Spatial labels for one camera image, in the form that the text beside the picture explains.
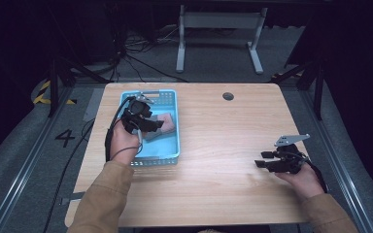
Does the grey pink fingerless glove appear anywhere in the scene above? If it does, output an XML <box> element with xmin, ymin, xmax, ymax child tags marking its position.
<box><xmin>143</xmin><ymin>112</ymin><xmax>177</xmax><ymax>142</ymax></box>

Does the grey thin cable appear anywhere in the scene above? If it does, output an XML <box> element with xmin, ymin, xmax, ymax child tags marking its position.
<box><xmin>109</xmin><ymin>129</ymin><xmax>144</xmax><ymax>160</ymax></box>

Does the yellow black floor tape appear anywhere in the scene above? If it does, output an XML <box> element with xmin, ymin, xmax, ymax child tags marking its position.
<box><xmin>32</xmin><ymin>80</ymin><xmax>78</xmax><ymax>106</ymax></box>

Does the person's left hand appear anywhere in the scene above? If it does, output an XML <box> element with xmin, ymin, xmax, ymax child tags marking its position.
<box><xmin>109</xmin><ymin>118</ymin><xmax>148</xmax><ymax>167</ymax></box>

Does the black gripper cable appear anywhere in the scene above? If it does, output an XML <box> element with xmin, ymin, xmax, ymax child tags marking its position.
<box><xmin>104</xmin><ymin>96</ymin><xmax>134</xmax><ymax>163</ymax></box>
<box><xmin>299</xmin><ymin>154</ymin><xmax>329</xmax><ymax>194</ymax></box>

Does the bundle of floor cables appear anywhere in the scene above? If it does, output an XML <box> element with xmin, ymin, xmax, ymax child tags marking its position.
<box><xmin>110</xmin><ymin>24</ymin><xmax>190</xmax><ymax>83</ymax></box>

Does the grey tape strip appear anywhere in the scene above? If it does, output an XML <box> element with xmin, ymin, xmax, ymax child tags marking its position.
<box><xmin>83</xmin><ymin>87</ymin><xmax>105</xmax><ymax>123</ymax></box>

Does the blue plastic basket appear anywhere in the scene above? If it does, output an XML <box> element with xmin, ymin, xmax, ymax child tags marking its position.
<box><xmin>119</xmin><ymin>89</ymin><xmax>182</xmax><ymax>167</ymax></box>

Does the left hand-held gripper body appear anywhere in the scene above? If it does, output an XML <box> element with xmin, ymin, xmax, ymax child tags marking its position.
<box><xmin>120</xmin><ymin>92</ymin><xmax>155</xmax><ymax>134</ymax></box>

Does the person's right hand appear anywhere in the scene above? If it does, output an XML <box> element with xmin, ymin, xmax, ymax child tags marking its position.
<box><xmin>274</xmin><ymin>160</ymin><xmax>325</xmax><ymax>202</ymax></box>

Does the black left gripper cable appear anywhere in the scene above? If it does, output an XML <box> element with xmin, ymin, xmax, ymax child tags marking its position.
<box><xmin>104</xmin><ymin>96</ymin><xmax>134</xmax><ymax>163</ymax></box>

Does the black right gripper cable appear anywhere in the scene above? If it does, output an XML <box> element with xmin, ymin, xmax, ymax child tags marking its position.
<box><xmin>299</xmin><ymin>154</ymin><xmax>329</xmax><ymax>194</ymax></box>

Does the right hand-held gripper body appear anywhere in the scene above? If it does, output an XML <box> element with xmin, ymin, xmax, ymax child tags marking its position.
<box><xmin>270</xmin><ymin>133</ymin><xmax>311</xmax><ymax>175</ymax></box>

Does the black metal stand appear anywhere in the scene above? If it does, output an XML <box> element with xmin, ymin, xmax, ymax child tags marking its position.
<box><xmin>47</xmin><ymin>57</ymin><xmax>112</xmax><ymax>118</ymax></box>
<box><xmin>271</xmin><ymin>59</ymin><xmax>325</xmax><ymax>121</ymax></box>

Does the white metal desk frame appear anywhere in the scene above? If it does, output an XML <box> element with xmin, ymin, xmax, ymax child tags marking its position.
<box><xmin>175</xmin><ymin>4</ymin><xmax>269</xmax><ymax>75</ymax></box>

